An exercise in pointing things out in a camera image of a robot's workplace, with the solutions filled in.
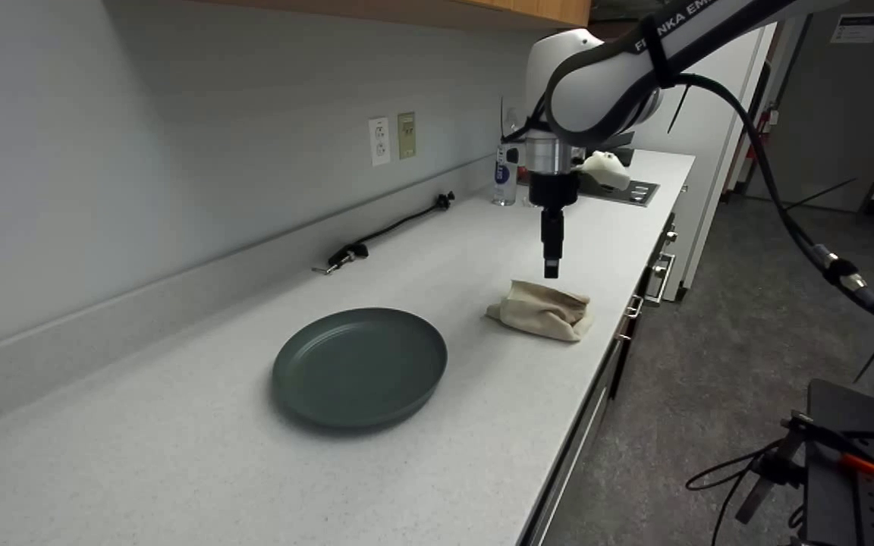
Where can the beige wall plate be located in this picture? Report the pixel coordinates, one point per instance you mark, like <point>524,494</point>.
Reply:
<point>406,135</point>

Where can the clear water bottle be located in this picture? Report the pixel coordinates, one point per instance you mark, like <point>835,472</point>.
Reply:
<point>502,170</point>

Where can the white crumpled cloth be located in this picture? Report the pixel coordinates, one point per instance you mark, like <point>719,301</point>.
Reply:
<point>605,168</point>

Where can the dark green plate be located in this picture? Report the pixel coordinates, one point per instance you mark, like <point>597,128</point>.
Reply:
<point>360,369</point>

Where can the wooden upper cabinet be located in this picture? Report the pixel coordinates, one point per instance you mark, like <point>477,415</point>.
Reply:
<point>449,13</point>

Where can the white lower cabinet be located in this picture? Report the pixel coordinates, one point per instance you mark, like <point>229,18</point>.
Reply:
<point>700,128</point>

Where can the white wall outlet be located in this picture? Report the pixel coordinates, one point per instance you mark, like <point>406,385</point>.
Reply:
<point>380,142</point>

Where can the black rod on counter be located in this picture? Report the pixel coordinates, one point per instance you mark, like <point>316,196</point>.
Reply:
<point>360,247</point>

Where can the beige cloth towel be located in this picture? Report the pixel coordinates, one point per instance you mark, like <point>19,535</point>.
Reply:
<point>540,311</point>

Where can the orange handled tool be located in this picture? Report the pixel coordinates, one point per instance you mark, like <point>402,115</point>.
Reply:
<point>844,449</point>

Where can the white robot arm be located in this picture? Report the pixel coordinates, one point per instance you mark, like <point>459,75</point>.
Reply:
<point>587,93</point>

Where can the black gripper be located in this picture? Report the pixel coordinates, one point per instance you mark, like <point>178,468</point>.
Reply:
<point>554,196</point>

